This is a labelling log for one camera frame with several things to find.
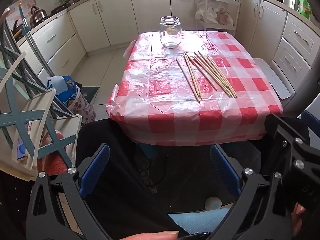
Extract white plastic bag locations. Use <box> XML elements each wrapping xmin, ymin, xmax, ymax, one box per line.
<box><xmin>195</xmin><ymin>6</ymin><xmax>218</xmax><ymax>22</ymax></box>

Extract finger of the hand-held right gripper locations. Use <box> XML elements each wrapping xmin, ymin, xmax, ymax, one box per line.
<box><xmin>301</xmin><ymin>109</ymin><xmax>320</xmax><ymax>136</ymax></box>
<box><xmin>264</xmin><ymin>113</ymin><xmax>320</xmax><ymax>173</ymax></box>

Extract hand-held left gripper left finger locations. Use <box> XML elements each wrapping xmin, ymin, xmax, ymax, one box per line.
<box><xmin>26</xmin><ymin>144</ymin><xmax>111</xmax><ymax>240</ymax></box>

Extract cream side kitchen cabinets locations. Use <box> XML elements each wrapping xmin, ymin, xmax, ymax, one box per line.
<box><xmin>235</xmin><ymin>0</ymin><xmax>316</xmax><ymax>98</ymax></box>

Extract pink wall poster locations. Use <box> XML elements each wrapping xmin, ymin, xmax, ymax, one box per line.
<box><xmin>7</xmin><ymin>0</ymin><xmax>38</xmax><ymax>30</ymax></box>

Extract red white checked tablecloth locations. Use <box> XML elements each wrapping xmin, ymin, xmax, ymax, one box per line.
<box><xmin>105</xmin><ymin>31</ymin><xmax>284</xmax><ymax>146</ymax></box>

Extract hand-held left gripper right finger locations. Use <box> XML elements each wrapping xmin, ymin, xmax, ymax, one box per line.
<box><xmin>209</xmin><ymin>144</ymin><xmax>294</xmax><ymax>240</ymax></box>

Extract black wok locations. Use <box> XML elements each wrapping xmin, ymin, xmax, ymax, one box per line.
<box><xmin>10</xmin><ymin>19</ymin><xmax>26</xmax><ymax>42</ymax></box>

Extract blue metal pole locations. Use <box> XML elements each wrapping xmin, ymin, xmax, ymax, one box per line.
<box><xmin>18</xmin><ymin>5</ymin><xmax>54</xmax><ymax>80</ymax></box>

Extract person's left hand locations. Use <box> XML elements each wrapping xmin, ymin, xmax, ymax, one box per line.
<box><xmin>124</xmin><ymin>230</ymin><xmax>180</xmax><ymax>240</ymax></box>

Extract green packet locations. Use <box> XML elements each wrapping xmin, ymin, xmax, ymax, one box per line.
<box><xmin>297</xmin><ymin>0</ymin><xmax>312</xmax><ymax>21</ymax></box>

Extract floral patterned bag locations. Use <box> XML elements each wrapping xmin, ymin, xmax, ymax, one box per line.
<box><xmin>54</xmin><ymin>85</ymin><xmax>97</xmax><ymax>125</ymax></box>

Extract light blue floor mat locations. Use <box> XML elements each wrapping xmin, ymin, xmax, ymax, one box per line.
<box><xmin>167</xmin><ymin>206</ymin><xmax>233</xmax><ymax>231</ymax></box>

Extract clear glass jar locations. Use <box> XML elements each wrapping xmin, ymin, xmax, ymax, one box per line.
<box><xmin>159</xmin><ymin>16</ymin><xmax>182</xmax><ymax>49</ymax></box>

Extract red cloth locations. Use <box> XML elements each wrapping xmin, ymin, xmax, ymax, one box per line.
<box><xmin>41</xmin><ymin>132</ymin><xmax>67</xmax><ymax>176</ymax></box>

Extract person's right hand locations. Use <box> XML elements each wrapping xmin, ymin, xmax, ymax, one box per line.
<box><xmin>291</xmin><ymin>202</ymin><xmax>305</xmax><ymax>225</ymax></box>

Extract steel kettle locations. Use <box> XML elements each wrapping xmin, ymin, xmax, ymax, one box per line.
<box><xmin>30</xmin><ymin>6</ymin><xmax>49</xmax><ymax>26</ymax></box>

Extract white stool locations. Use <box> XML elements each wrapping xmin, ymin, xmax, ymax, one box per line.
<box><xmin>252</xmin><ymin>58</ymin><xmax>292</xmax><ymax>100</ymax></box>

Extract cream base kitchen cabinets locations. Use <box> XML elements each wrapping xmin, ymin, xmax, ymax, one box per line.
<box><xmin>17</xmin><ymin>0</ymin><xmax>200</xmax><ymax>80</ymax></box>

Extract blue plastic bag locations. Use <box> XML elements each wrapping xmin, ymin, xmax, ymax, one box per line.
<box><xmin>47</xmin><ymin>76</ymin><xmax>76</xmax><ymax>101</ymax></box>

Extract group of wooden chopsticks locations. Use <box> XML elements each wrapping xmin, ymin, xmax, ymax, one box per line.
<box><xmin>176</xmin><ymin>51</ymin><xmax>238</xmax><ymax>103</ymax></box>

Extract white rolling cart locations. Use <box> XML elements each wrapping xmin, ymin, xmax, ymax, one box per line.
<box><xmin>195</xmin><ymin>0</ymin><xmax>238</xmax><ymax>37</ymax></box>

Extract blue cream folding chair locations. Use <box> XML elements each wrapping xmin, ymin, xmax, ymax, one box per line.
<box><xmin>0</xmin><ymin>52</ymin><xmax>83</xmax><ymax>182</ymax></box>

